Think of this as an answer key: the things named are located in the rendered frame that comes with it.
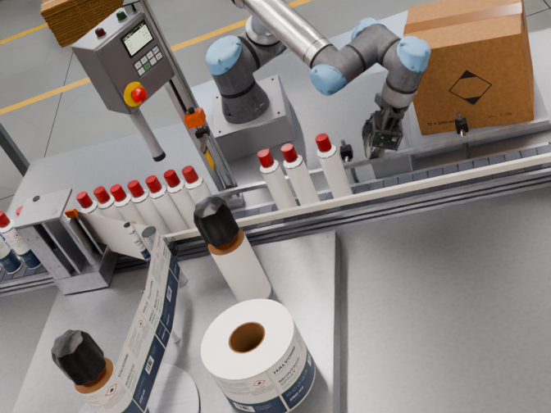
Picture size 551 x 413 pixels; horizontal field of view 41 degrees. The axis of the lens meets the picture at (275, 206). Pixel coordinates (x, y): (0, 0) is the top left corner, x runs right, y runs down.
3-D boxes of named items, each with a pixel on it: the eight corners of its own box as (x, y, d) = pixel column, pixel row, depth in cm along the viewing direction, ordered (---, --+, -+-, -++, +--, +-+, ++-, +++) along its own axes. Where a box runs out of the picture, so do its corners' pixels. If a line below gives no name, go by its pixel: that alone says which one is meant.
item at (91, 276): (64, 295, 204) (12, 229, 188) (76, 260, 213) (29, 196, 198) (109, 286, 200) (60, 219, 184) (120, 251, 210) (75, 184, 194)
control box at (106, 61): (107, 111, 186) (69, 46, 174) (152, 71, 194) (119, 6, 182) (132, 116, 180) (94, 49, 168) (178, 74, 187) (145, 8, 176)
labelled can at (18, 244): (26, 272, 218) (-14, 223, 206) (32, 259, 222) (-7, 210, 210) (41, 269, 217) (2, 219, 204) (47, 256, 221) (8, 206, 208)
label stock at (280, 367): (280, 433, 148) (256, 393, 139) (209, 400, 161) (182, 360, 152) (332, 356, 158) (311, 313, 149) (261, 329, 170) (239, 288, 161)
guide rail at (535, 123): (147, 214, 207) (144, 210, 206) (147, 211, 208) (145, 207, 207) (549, 124, 178) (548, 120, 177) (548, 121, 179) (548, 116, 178)
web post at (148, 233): (170, 290, 191) (138, 239, 179) (173, 277, 194) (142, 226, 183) (186, 287, 190) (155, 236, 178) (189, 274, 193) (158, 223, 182)
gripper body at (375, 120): (366, 148, 180) (381, 109, 171) (365, 125, 186) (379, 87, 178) (397, 153, 181) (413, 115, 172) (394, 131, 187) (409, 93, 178)
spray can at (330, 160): (334, 206, 193) (310, 145, 181) (334, 192, 197) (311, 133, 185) (353, 201, 192) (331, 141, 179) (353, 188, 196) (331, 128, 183)
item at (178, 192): (189, 236, 205) (157, 181, 192) (192, 223, 208) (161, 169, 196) (207, 233, 203) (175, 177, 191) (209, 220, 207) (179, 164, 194)
